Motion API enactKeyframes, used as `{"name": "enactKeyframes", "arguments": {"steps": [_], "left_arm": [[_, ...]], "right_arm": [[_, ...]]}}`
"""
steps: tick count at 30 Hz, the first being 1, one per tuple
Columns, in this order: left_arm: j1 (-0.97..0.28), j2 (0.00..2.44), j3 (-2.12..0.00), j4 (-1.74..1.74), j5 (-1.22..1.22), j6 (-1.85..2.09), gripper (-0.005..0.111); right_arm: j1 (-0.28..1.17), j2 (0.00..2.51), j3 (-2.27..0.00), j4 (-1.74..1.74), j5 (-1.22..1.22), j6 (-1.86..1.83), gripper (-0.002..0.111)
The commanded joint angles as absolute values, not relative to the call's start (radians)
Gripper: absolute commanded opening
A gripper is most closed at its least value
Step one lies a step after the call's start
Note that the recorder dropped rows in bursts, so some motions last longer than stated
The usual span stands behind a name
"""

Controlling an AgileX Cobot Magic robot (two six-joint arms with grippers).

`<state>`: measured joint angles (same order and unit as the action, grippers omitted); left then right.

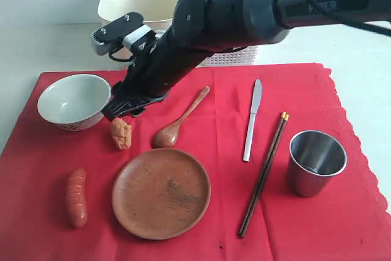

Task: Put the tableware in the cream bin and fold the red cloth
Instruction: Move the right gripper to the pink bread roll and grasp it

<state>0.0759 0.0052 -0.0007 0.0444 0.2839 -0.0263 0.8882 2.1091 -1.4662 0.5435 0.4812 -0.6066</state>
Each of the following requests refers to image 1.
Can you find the fried chicken nugget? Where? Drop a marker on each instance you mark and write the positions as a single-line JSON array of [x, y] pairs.
[[121, 133]]

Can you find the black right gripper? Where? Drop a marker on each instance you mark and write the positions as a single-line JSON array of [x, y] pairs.
[[159, 63]]

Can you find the red table cloth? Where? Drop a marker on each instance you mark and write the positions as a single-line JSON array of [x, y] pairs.
[[252, 215]]

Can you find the red sausage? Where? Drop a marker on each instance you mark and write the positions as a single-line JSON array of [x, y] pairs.
[[76, 198]]

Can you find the silver table knife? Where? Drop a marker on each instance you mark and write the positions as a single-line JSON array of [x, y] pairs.
[[255, 103]]

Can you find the wooden spoon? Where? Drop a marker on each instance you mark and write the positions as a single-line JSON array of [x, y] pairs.
[[168, 135]]

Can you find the white perforated plastic basket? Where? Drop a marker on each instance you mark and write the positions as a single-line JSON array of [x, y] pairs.
[[246, 56]]

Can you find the left dark wooden chopstick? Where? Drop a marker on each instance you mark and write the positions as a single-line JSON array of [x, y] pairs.
[[262, 174]]

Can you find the dark wooden chopstick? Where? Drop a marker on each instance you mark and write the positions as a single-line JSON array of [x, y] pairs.
[[267, 172], [262, 174]]

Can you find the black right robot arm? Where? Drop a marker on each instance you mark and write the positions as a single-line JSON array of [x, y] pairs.
[[202, 28]]

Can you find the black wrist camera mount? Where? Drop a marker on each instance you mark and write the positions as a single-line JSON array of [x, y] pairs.
[[110, 37]]

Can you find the stainless steel cup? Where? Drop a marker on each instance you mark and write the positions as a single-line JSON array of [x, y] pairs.
[[315, 158]]

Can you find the right dark wooden chopstick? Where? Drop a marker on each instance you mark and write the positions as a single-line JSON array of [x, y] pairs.
[[267, 172]]

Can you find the white ceramic bowl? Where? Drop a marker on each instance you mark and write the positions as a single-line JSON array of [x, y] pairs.
[[74, 103]]

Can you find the brown wooden plate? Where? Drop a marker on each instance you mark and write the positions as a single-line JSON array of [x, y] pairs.
[[161, 194]]

